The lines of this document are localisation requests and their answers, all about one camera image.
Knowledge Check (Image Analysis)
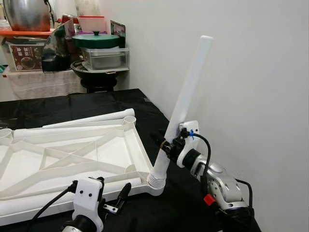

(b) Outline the black table cloth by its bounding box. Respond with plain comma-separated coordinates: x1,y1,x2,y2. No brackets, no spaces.
0,88,261,232

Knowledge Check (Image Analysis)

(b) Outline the white plastic table top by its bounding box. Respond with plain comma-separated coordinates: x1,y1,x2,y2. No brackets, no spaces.
0,115,168,227

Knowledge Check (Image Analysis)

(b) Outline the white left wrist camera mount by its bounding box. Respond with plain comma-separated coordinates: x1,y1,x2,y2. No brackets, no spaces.
73,177,105,220

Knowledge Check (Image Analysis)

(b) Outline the green pot with lid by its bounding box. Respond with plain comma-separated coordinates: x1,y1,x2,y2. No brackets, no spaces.
72,31,120,49

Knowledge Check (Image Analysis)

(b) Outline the black plastic bag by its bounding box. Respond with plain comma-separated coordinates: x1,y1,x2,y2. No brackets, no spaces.
41,24,73,73

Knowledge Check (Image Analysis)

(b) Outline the white box with pink lid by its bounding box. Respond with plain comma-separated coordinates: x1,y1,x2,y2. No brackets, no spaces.
77,15,107,33

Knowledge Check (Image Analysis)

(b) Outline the bench with white lace cloth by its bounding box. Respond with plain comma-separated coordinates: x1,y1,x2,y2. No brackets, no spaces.
2,70,85,101

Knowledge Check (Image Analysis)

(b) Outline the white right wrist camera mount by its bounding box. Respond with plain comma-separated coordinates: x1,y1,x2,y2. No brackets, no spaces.
179,121,199,156

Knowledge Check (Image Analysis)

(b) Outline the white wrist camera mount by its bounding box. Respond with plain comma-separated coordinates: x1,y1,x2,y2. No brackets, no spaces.
179,121,199,156
73,177,105,220

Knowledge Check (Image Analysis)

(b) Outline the dark framed picture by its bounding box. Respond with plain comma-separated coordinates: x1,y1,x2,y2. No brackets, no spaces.
110,20,127,48

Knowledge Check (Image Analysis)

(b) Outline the clear plastic container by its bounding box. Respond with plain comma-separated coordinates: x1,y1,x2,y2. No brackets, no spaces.
80,46,130,72

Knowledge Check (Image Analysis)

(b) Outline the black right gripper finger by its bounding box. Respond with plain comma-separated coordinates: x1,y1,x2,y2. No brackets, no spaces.
154,134,170,153

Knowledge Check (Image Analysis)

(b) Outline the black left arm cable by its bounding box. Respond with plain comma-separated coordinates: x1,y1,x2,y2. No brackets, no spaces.
24,181,79,232

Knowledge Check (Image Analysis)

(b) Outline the black round wok stand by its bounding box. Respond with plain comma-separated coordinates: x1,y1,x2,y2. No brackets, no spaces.
71,60,130,93

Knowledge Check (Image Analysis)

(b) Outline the steel pot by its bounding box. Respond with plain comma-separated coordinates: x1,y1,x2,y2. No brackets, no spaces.
2,0,51,32

